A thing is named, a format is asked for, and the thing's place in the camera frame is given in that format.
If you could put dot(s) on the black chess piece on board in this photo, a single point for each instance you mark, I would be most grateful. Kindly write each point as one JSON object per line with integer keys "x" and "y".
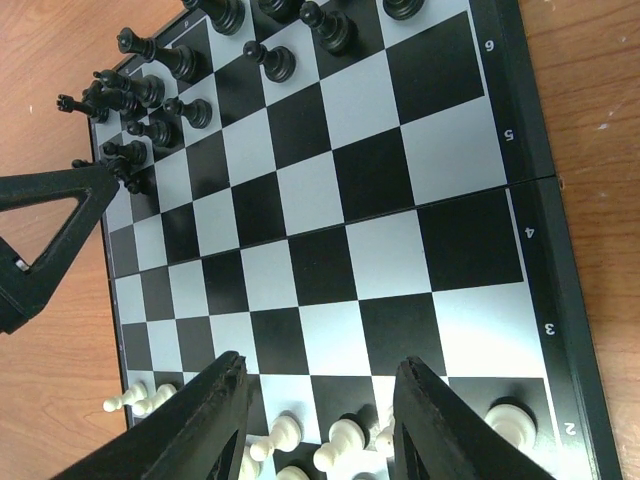
{"x": 198, "y": 113}
{"x": 281, "y": 11}
{"x": 227, "y": 16}
{"x": 119, "y": 168}
{"x": 401, "y": 10}
{"x": 334, "y": 30}
{"x": 161, "y": 133}
{"x": 135, "y": 152}
{"x": 123, "y": 102}
{"x": 279, "y": 64}
{"x": 182, "y": 61}

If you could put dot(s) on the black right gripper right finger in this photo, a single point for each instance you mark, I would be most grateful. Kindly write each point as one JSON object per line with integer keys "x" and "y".
{"x": 437, "y": 436}

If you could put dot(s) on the black white chessboard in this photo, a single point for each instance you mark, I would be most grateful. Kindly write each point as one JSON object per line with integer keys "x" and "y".
{"x": 397, "y": 200}

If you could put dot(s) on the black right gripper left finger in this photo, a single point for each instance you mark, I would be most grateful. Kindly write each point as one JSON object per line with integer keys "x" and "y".
{"x": 199, "y": 433}

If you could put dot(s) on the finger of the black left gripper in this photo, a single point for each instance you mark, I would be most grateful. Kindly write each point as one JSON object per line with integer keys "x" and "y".
{"x": 27, "y": 288}

